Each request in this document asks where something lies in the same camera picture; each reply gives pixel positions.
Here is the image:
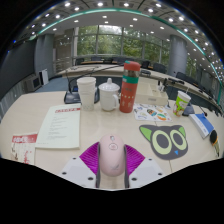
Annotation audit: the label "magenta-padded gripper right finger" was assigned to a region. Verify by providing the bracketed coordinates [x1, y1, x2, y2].
[123, 143, 165, 189]

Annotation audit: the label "green and white paper cup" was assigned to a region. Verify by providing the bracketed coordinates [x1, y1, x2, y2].
[172, 90, 192, 117]

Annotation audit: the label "dark office chairs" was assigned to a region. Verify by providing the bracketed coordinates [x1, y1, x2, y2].
[74, 56, 211, 93]

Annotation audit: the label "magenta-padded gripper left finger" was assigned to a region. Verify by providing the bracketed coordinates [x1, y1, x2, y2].
[59, 141, 102, 189]

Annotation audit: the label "blue and white book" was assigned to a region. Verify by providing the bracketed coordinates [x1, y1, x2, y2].
[188, 113, 215, 140]

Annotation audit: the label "white lidded mug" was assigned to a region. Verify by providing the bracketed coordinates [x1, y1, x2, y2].
[98, 77, 121, 112]

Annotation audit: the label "cream printed document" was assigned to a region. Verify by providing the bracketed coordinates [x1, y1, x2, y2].
[34, 103, 82, 150]

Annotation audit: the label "pink computer mouse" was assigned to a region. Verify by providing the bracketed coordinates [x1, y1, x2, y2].
[98, 133, 127, 178]

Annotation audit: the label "stack of white paper cups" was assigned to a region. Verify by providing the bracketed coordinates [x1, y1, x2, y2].
[76, 76, 97, 112]

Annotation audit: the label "ceiling lights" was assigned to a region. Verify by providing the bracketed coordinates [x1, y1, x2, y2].
[13, 0, 224, 88]

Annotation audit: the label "black desk microphone unit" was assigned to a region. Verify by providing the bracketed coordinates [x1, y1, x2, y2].
[181, 101, 196, 117]
[63, 66, 100, 105]

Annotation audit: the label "black cat-face mouse pad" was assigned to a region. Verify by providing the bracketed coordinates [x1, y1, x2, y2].
[138, 124, 189, 161]

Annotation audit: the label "long curved conference desk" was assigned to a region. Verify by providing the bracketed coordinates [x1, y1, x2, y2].
[54, 63, 223, 116]

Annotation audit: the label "red and white fan-print brochure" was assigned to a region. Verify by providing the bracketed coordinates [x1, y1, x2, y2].
[10, 132, 39, 166]

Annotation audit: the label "colourful sticker sheet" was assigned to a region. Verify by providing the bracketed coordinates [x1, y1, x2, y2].
[133, 103, 173, 123]

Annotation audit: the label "red bottle with green band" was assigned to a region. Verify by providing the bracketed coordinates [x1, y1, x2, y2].
[119, 60, 142, 114]

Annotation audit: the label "black handheld microphone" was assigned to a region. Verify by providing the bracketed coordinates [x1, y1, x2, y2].
[209, 129, 221, 158]

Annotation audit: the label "white cardboard box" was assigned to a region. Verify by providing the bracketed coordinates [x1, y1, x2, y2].
[135, 81, 169, 107]

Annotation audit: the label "white floor-standing unit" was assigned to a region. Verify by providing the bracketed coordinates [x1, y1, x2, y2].
[39, 68, 50, 86]

